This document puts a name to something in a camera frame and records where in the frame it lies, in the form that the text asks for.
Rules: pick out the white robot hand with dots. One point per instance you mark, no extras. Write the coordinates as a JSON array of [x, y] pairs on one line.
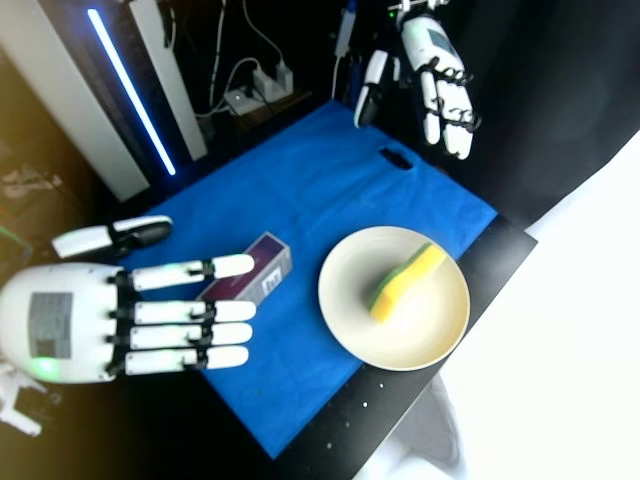
[[60, 320], [430, 45]]

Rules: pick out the purple box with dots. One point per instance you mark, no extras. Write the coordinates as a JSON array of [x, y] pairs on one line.
[[250, 280]]

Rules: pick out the yellow and green sponge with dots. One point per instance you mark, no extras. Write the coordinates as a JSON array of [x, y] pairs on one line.
[[407, 282]]

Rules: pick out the cream round plate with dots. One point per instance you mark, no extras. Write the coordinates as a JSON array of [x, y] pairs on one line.
[[440, 325]]

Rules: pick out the white hanging connector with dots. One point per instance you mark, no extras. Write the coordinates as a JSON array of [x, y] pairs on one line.
[[345, 30]]

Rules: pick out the white power strip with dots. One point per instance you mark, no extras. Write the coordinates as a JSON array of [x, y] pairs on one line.
[[274, 80]]

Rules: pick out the white pillar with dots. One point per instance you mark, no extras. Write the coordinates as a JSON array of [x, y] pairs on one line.
[[55, 100]]

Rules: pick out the blue LED light strip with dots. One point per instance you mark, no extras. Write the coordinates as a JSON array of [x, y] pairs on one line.
[[131, 92]]

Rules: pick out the grey cloth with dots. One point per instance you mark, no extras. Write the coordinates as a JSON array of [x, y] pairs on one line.
[[435, 425]]

